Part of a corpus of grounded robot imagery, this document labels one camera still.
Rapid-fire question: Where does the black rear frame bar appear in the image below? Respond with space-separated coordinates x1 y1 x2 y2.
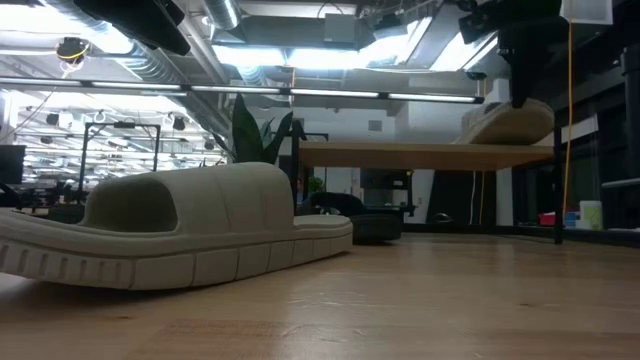
399 222 640 249

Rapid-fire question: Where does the black ceiling cable reel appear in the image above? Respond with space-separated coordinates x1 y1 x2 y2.
55 37 91 66

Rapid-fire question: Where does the round silver ventilation duct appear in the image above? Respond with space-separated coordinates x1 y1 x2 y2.
202 0 241 31

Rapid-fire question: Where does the green and white container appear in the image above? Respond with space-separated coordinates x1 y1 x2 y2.
578 199 604 231

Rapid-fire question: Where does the wooden shelf with black frame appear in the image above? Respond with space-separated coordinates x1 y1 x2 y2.
288 117 566 246

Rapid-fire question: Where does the black background monitor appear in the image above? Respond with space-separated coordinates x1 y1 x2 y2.
0 144 27 186

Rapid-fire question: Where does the white ceiling box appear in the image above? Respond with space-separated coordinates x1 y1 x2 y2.
559 0 614 26

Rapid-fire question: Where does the long LED light bar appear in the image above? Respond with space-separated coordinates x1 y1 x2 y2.
0 76 485 105

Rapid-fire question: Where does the black background cart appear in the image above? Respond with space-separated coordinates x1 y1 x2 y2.
358 168 417 217

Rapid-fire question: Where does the large silver ventilation duct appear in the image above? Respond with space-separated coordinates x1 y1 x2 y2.
44 0 231 136

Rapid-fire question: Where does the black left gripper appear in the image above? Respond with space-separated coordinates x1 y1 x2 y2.
73 0 192 56

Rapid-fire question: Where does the grey slide sandal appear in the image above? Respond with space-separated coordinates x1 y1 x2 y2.
452 97 556 147
0 160 354 291

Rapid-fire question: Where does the aloe plant in white pot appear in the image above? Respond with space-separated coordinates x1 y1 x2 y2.
212 92 296 166

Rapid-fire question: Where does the black pillar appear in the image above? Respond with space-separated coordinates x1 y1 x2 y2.
619 44 640 231

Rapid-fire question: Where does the black slide sandal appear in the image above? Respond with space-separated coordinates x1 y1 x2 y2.
298 191 404 246

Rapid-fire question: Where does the black background rig frame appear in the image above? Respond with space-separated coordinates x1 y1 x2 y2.
78 121 162 191

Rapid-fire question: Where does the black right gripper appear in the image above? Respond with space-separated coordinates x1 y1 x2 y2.
497 0 565 109

